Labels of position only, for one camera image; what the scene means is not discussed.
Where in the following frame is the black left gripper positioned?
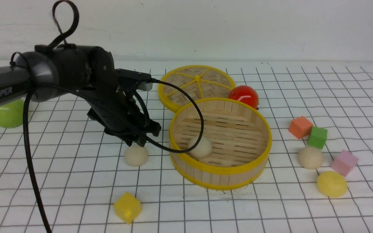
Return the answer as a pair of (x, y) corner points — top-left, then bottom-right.
(87, 87), (161, 147)

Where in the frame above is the cream bun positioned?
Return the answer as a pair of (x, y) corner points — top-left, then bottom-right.
(298, 147), (324, 170)
(188, 136), (213, 159)
(123, 144), (149, 167)

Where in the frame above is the yellow bun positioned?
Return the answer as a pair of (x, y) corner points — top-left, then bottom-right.
(316, 171), (348, 198)

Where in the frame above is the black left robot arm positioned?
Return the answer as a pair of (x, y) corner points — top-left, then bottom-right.
(0, 46), (161, 147)

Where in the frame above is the bamboo steamer lid yellow rim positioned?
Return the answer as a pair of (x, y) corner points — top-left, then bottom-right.
(157, 65), (236, 112)

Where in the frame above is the bamboo steamer tray yellow rim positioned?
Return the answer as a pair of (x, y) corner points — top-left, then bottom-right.
(170, 98), (272, 190)

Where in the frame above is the yellow cube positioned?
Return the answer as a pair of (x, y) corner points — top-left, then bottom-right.
(113, 192), (142, 224)

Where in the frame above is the green apple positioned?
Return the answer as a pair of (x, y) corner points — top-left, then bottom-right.
(0, 99), (24, 128)

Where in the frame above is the red tomato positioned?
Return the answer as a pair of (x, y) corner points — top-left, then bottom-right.
(228, 85), (259, 110)

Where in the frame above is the orange cube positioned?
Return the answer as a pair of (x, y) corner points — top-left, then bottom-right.
(288, 116), (313, 139)

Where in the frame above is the green cube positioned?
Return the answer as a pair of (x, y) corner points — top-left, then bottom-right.
(307, 126), (328, 150)

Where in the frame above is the pink cube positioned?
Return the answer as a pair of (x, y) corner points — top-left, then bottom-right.
(331, 150), (359, 177)

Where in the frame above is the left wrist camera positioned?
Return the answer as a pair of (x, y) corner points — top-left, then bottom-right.
(115, 68), (153, 91)

